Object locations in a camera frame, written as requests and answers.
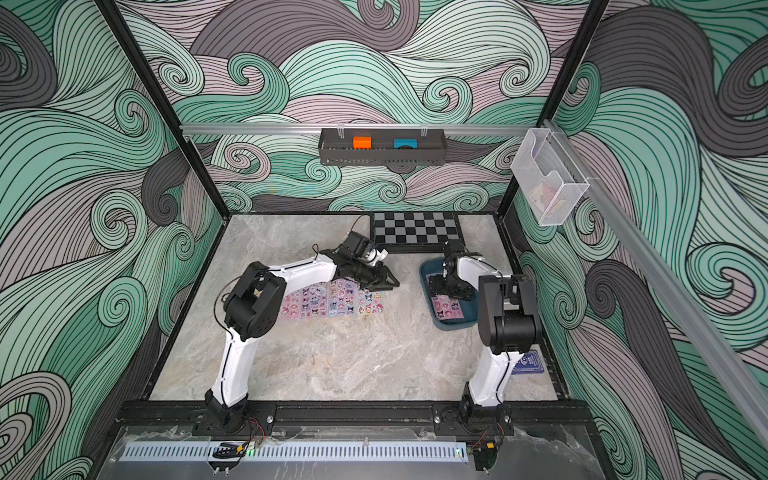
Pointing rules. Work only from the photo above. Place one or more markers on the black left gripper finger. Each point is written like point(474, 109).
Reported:
point(386, 277)
point(376, 285)

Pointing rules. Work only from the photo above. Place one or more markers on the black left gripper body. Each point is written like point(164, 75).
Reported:
point(362, 273)

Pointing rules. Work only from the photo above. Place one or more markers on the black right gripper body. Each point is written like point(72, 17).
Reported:
point(452, 287)

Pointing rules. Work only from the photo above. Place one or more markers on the pink sticker sheet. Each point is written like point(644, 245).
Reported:
point(342, 298)
point(292, 306)
point(369, 303)
point(314, 300)

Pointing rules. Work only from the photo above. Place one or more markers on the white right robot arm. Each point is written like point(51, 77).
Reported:
point(507, 327)

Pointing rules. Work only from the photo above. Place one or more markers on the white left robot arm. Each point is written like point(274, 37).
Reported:
point(252, 308)

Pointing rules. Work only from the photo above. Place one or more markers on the teal plastic storage box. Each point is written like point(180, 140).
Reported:
point(434, 267)

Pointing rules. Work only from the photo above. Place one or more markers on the sticker sheet stack in box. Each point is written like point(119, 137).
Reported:
point(446, 308)

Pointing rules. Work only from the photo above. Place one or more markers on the black and grey chessboard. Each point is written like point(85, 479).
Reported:
point(415, 232)

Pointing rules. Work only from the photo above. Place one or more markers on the blue card deck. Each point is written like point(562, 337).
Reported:
point(529, 363)

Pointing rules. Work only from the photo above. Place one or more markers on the orange block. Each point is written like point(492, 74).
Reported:
point(362, 142)

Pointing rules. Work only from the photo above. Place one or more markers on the teal block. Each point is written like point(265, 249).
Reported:
point(405, 144)

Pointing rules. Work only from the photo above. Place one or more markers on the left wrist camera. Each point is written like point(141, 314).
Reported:
point(374, 256)

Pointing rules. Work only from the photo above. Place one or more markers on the black wall-mounted tray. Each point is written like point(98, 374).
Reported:
point(336, 150)

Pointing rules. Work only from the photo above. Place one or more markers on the clear plastic wall holder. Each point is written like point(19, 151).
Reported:
point(547, 175)

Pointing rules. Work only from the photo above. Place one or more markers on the aluminium rail back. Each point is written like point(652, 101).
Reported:
point(285, 129)

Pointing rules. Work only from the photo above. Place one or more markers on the aluminium rail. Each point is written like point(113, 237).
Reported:
point(747, 394)
point(285, 129)

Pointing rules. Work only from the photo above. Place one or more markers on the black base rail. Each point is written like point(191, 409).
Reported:
point(278, 418)

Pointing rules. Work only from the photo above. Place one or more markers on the white perforated cable duct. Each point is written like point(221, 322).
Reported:
point(300, 451)

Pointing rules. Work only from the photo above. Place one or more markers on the aluminium rail right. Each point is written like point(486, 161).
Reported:
point(747, 394)

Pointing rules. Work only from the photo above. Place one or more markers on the black corner frame post right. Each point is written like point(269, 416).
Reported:
point(569, 27)

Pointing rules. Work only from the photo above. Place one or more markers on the black corner frame post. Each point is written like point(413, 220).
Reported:
point(141, 66)
point(569, 27)

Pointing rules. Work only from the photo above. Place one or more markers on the black corner frame post left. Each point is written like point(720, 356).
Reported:
point(141, 66)

